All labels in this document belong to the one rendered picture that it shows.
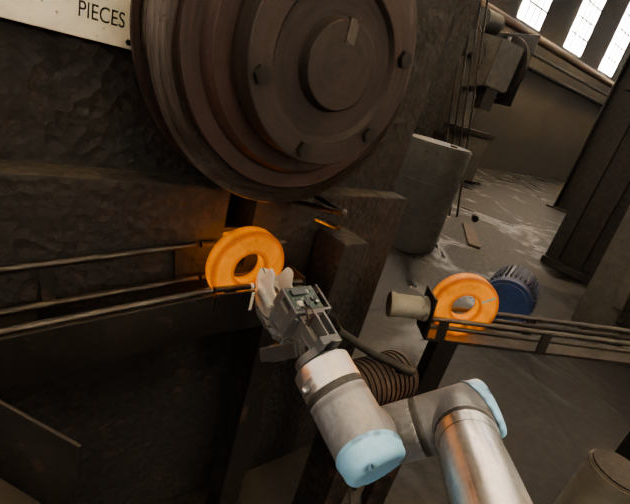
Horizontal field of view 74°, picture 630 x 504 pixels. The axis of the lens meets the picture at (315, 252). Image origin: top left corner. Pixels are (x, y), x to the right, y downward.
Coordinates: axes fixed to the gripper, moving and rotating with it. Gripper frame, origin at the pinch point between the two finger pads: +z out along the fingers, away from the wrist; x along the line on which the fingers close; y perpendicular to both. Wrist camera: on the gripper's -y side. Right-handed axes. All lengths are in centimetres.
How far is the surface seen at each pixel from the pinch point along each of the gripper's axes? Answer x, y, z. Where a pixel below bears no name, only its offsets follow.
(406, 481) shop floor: -65, -67, -34
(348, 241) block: -21.3, 4.2, 4.2
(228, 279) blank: 4.3, -4.1, 3.4
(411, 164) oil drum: -222, -54, 147
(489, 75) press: -665, -19, 433
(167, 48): 20.7, 30.8, 12.4
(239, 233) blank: 3.2, 3.9, 7.3
